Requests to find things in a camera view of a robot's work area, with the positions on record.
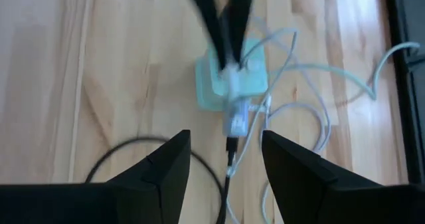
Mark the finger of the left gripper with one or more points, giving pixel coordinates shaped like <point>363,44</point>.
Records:
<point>207,11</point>
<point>240,11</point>

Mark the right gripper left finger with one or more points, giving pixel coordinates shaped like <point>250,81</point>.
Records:
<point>133,200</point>

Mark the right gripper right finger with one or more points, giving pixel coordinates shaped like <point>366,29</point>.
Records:
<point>315,197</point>

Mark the mint green cube power strip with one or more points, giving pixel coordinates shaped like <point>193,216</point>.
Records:
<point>255,81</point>

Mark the white USB charger adapter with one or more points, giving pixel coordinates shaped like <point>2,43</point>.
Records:
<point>236,117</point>

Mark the black aluminium table frame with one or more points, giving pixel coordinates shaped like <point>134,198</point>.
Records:
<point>401,84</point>

